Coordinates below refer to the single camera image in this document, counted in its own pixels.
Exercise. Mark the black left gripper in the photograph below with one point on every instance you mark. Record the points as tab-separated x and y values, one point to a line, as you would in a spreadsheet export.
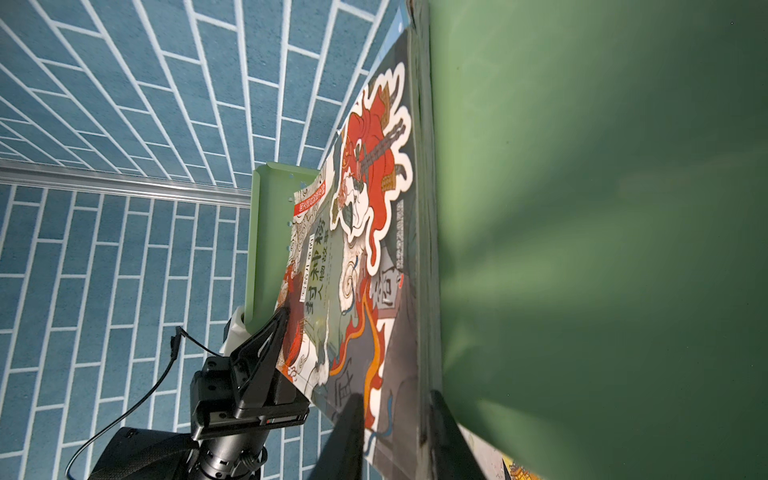
246	393

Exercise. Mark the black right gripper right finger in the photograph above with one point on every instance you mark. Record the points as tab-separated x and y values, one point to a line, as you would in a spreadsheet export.
451	457

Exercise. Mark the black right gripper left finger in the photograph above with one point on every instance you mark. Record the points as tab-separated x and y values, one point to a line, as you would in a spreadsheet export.
342	456

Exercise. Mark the green red illustrated comic book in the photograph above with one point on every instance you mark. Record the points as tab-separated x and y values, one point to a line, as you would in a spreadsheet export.
350	281

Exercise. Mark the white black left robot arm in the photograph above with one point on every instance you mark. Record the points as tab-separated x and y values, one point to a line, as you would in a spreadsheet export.
135	453

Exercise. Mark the yellow red illustrated book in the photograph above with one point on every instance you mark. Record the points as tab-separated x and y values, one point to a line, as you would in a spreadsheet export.
514	471

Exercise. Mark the green wooden two-tier shelf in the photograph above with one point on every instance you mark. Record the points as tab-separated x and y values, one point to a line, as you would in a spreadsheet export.
602	212

